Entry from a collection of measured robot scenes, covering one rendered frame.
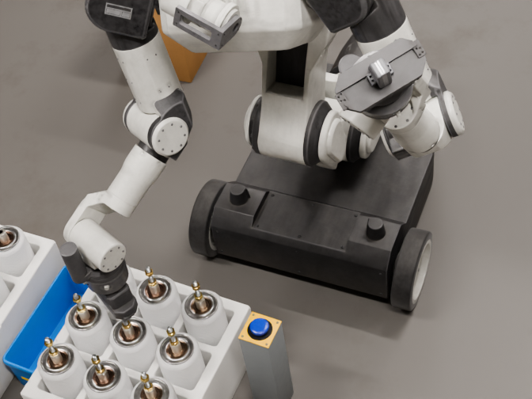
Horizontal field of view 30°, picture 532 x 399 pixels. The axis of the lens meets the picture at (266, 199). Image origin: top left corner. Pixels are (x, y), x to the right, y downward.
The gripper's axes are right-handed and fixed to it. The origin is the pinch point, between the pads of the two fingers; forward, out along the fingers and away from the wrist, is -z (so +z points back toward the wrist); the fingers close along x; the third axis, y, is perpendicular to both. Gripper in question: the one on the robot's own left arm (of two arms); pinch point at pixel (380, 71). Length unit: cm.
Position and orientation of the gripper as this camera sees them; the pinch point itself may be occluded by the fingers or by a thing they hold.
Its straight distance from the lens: 124.0
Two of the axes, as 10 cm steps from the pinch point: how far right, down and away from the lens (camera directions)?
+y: -5.1, -8.6, 0.7
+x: -8.5, 5.1, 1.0
